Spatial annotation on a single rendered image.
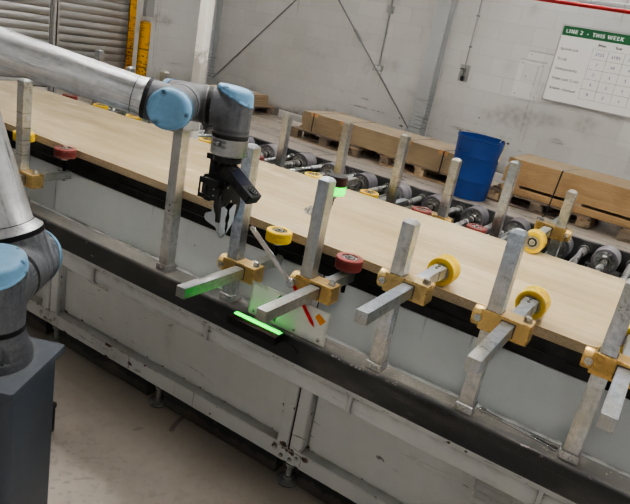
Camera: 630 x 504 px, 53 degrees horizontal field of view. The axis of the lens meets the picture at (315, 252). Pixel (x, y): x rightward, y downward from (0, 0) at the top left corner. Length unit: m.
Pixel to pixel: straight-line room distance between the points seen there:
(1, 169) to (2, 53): 0.33
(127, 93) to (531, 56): 7.85
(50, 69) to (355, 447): 1.41
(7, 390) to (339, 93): 9.01
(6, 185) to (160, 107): 0.50
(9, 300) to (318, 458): 1.13
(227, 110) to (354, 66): 8.63
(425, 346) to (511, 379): 0.25
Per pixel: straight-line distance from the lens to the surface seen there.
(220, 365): 2.34
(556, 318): 1.80
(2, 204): 1.73
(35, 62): 1.49
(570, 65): 8.83
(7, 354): 1.67
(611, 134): 8.70
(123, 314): 2.63
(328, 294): 1.66
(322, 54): 10.48
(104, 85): 1.45
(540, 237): 2.32
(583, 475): 1.58
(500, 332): 1.43
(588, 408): 1.53
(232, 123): 1.54
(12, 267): 1.60
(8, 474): 1.78
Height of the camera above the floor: 1.50
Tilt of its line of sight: 19 degrees down
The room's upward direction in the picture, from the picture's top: 11 degrees clockwise
